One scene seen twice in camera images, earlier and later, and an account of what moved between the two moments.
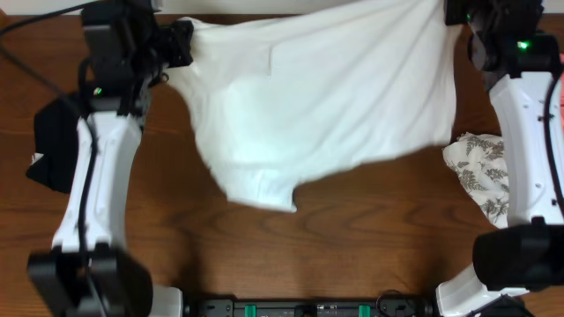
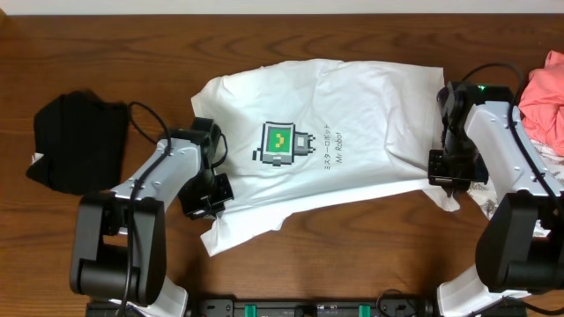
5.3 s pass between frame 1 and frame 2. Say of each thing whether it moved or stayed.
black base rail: stayed
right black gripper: moved
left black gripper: moved
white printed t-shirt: moved
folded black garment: stayed
